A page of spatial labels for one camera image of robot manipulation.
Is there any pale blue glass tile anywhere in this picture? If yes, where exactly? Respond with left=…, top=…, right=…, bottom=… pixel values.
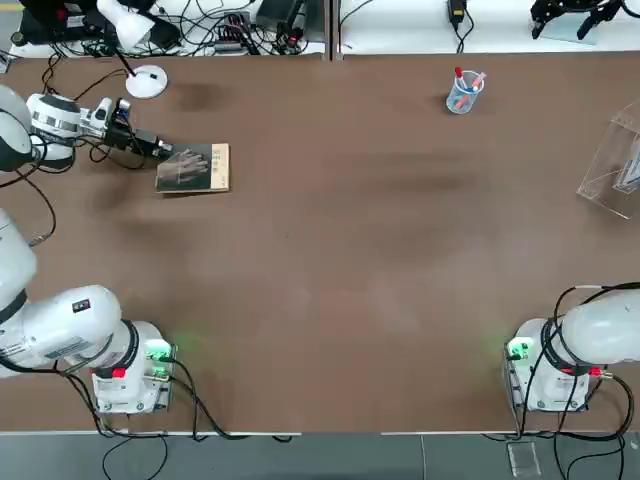
left=542, top=22, right=601, bottom=46

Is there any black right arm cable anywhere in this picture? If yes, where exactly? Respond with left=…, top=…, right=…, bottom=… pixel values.
left=542, top=282, right=640, bottom=374

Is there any clear acrylic storage rack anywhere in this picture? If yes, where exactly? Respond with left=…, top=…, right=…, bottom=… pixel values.
left=576, top=98, right=640, bottom=221

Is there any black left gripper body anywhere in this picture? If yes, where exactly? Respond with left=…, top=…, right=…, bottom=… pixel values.
left=103, top=122, right=137, bottom=154

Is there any black equipment case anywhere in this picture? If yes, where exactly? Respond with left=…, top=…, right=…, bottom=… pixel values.
left=19, top=0, right=109, bottom=44

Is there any black usb hub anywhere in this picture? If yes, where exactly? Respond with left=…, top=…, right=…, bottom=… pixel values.
left=214, top=12, right=254, bottom=54

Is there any small black computer box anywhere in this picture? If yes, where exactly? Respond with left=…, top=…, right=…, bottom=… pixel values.
left=149, top=14, right=181, bottom=49

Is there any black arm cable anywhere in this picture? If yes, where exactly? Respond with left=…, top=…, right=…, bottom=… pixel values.
left=542, top=282, right=640, bottom=374
left=0, top=134, right=151, bottom=249

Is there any black right base cable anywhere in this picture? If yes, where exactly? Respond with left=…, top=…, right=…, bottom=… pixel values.
left=487, top=369, right=640, bottom=480

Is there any clear plastic pen cup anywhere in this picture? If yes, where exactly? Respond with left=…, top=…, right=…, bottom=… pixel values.
left=445, top=69, right=487, bottom=116

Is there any black lamp cable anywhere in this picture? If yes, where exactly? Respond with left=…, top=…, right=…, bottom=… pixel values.
left=42, top=52, right=134, bottom=101

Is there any white desk lamp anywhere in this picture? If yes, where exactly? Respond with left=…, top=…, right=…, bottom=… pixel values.
left=96, top=0, right=170, bottom=100

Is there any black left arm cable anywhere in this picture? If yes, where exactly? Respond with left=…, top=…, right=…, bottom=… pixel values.
left=0, top=134, right=151, bottom=249

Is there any metal floor socket cover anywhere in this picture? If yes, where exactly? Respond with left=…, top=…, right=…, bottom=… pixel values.
left=507, top=442, right=542, bottom=476

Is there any black base cable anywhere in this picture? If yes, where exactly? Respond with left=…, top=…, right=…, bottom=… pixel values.
left=487, top=369, right=640, bottom=480
left=64, top=357, right=301, bottom=480

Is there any dark book with hand cover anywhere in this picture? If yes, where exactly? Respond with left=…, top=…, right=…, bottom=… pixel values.
left=153, top=143, right=232, bottom=196

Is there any black left base cable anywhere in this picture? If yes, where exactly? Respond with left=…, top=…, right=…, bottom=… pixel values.
left=64, top=357, right=301, bottom=480

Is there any small board with red display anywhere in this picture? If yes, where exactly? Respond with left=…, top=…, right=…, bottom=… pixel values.
left=277, top=28, right=305, bottom=54

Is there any aluminium divider post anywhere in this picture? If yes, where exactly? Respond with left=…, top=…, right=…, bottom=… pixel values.
left=322, top=0, right=346, bottom=62

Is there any spare black robot gripper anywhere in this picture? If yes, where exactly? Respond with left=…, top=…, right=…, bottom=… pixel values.
left=529, top=0, right=624, bottom=40

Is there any orange marker pen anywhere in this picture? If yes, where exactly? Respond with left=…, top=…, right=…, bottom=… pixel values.
left=455, top=73, right=488, bottom=112

